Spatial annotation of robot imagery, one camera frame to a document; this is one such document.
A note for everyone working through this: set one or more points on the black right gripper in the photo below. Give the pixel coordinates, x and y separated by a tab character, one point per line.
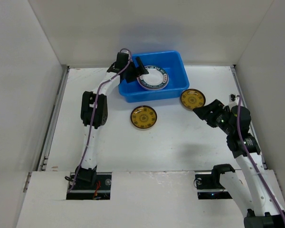
211	113

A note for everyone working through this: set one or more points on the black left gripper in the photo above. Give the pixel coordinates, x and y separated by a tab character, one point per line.
142	70

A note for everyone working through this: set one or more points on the green rim plate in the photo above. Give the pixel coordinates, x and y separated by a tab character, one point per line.
167	83
154	77

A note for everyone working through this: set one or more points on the yellow patterned plate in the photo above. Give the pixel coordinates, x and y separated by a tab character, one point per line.
192	98
143	117

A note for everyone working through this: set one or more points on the pink plate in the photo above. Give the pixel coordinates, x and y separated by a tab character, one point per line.
146	86

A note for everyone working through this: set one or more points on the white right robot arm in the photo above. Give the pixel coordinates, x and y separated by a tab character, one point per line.
256	200

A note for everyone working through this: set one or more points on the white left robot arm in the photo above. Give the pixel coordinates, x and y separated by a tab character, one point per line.
94	112

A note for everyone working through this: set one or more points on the blue plastic bin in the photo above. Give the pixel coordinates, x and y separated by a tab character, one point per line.
172	63

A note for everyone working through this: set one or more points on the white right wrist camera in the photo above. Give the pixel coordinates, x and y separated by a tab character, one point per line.
233	100

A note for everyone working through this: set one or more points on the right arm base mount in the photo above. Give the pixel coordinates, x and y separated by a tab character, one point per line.
207	188

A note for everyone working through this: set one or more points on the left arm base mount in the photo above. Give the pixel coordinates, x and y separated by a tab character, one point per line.
99	190

